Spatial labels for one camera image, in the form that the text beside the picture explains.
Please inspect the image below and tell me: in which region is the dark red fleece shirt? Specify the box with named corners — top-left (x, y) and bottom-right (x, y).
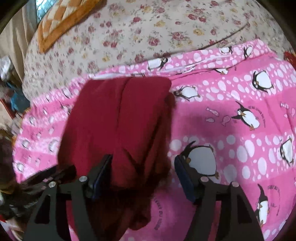
top-left (57, 76), bottom-right (175, 240)

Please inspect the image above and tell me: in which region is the blue plastic bag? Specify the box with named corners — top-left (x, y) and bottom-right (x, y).
top-left (11, 91), bottom-right (30, 113)

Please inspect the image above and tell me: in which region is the floral beige duvet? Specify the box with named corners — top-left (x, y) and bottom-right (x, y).
top-left (23, 1), bottom-right (292, 99)

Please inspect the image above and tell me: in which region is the beige curtain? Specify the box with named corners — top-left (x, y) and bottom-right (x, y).
top-left (1, 1), bottom-right (37, 80)

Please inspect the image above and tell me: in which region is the orange checkered cushion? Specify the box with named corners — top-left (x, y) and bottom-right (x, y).
top-left (37, 0), bottom-right (106, 53)

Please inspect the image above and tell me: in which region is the pink penguin blanket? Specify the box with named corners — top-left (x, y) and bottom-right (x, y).
top-left (13, 40), bottom-right (295, 240)

